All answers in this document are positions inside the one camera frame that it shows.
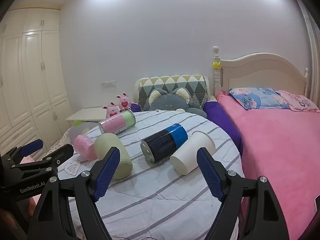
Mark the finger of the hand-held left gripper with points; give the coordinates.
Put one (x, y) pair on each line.
(61, 153)
(32, 147)

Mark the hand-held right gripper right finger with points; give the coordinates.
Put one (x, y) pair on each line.
(210, 177)

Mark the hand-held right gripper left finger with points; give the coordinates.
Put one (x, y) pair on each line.
(107, 173)

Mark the white cup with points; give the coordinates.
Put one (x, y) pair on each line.
(191, 153)

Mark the pink cup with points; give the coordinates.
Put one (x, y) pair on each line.
(85, 146)

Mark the pale green cup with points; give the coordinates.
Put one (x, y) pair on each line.
(113, 148)

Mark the white nightstand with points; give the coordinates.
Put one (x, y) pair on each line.
(85, 113)

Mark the pink and green can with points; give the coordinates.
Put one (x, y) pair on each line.
(117, 123)

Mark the grey striped white sheet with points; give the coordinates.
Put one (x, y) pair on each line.
(155, 192)

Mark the black and blue can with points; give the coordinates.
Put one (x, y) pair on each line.
(163, 142)

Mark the pink bunny plush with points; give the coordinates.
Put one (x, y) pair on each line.
(111, 110)
(124, 103)

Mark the cream wardrobe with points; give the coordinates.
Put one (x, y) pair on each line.
(27, 80)

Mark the pink blanket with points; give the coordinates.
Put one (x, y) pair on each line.
(275, 150)

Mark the grey cat plush cushion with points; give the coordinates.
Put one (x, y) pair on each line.
(168, 102)

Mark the blue floral pillow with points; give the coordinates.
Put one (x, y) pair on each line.
(257, 97)

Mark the triangle pattern quilted cushion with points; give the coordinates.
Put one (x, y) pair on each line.
(172, 82)

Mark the yellow star ornament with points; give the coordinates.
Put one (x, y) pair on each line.
(216, 64)

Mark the pink printed pillow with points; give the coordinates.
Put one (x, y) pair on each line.
(300, 102)

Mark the cream wooden headboard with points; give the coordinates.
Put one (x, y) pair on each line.
(265, 72)

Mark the white wall socket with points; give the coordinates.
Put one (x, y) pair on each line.
(108, 84)

